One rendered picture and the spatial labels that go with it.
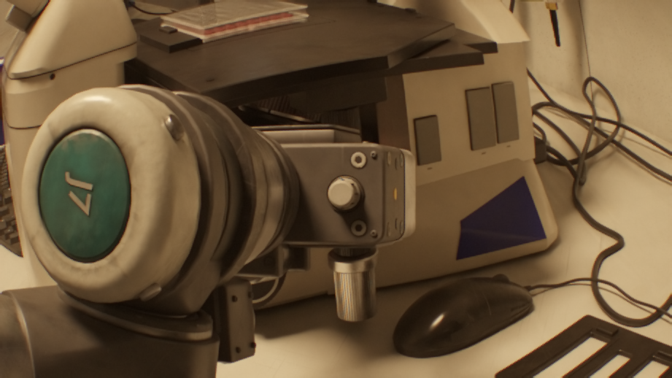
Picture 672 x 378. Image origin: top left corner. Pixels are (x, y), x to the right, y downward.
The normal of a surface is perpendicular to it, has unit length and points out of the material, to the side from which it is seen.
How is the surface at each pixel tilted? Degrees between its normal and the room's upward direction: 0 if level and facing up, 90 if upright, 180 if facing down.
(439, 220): 48
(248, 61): 0
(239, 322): 90
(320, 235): 70
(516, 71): 90
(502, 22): 38
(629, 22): 90
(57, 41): 82
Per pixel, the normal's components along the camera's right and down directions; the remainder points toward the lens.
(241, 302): 0.97, 0.00
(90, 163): -0.21, -0.07
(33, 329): 0.31, -0.58
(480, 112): 0.43, 0.27
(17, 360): 0.65, -0.26
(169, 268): 0.79, 0.58
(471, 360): -0.09, -0.94
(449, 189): 0.25, -0.42
